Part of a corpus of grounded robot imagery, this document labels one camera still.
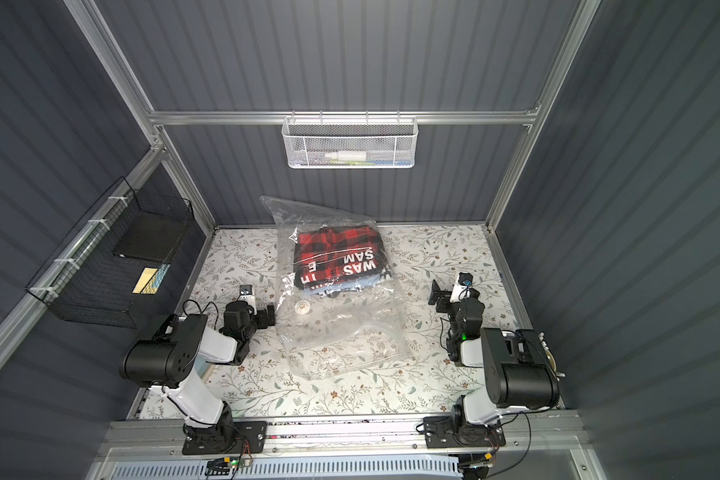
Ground yellow notepad in basket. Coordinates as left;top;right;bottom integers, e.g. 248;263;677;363
132;267;161;295

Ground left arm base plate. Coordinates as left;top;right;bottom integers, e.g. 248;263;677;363
182;421;268;456

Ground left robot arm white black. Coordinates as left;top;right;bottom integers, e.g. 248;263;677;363
119;298;276;455

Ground white wire mesh basket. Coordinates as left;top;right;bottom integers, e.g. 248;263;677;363
281;117;419;169

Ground white bottle in basket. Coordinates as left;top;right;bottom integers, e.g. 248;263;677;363
324;151;368;165

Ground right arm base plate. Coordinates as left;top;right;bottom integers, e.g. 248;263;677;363
415;415;506;450

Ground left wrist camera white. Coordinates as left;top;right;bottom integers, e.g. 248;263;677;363
238;285;257;310

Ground aluminium front rail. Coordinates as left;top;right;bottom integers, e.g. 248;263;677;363
95;410;592;462

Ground black box in basket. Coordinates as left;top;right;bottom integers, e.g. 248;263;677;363
113;213;184;262

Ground red black plaid shirt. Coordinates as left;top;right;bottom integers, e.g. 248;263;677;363
293;225;391;296

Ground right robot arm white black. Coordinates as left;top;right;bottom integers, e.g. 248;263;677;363
421;273;560;450

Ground black wire basket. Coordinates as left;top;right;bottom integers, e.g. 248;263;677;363
26;182;194;329

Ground clear plastic vacuum bag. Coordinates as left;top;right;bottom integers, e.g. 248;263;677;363
260;196;411;380

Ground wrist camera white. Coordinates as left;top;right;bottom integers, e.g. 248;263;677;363
450;272;473;303
238;285;257;310

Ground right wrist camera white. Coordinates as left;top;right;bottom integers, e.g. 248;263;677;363
450;272;473;303

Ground white vented panel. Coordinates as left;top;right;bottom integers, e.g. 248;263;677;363
109;455;462;479

